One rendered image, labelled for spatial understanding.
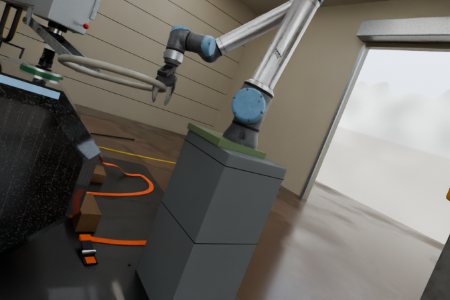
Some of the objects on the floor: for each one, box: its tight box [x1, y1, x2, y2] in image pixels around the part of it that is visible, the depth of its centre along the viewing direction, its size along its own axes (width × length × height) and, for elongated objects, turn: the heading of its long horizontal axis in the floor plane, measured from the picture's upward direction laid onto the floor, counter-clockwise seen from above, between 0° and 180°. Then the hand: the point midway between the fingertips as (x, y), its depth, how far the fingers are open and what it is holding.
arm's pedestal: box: [128, 130, 287, 300], centre depth 149 cm, size 50×50×85 cm
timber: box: [72, 193, 102, 232], centre depth 182 cm, size 30×12×12 cm, turn 138°
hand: (159, 101), depth 132 cm, fingers closed on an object, 5 cm apart
